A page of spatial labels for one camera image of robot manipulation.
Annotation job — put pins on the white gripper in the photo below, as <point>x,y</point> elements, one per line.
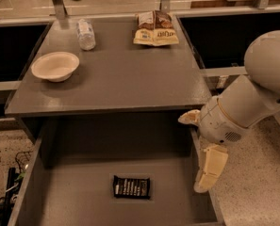
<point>217,121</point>

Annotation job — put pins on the black rxbar chocolate bar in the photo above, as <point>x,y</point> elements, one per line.
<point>131,188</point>

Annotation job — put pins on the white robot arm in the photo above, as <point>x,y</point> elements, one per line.
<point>255,95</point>

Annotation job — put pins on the grey counter cabinet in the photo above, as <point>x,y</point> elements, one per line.
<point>117,75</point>

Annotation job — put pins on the open grey top drawer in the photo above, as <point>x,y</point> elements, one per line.
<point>130,169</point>

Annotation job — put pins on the brown yellow snack bag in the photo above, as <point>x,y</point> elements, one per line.
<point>155,28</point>

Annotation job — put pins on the white paper bowl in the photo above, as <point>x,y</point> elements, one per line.
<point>55,67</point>

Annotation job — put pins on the grey metal post left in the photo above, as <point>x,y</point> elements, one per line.
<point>60,9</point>

